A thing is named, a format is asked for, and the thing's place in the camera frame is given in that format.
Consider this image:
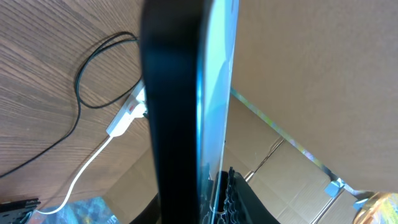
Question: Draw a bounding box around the colourful painted floor mat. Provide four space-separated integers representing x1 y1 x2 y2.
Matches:
27 197 119 224

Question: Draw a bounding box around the black charger cable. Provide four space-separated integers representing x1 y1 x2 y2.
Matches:
0 31 150 179

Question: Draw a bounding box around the white power strip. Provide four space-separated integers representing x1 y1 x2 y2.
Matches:
106 80 147 138

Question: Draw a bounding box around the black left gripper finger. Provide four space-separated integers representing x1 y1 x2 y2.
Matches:
224 167 279 224

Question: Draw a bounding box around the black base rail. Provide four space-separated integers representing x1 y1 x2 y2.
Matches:
0 198 41 224

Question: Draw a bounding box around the cardboard box wall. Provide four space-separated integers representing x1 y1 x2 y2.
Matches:
104 0 397 223

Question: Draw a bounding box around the black smartphone blue screen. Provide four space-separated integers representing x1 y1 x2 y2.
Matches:
140 0 239 223

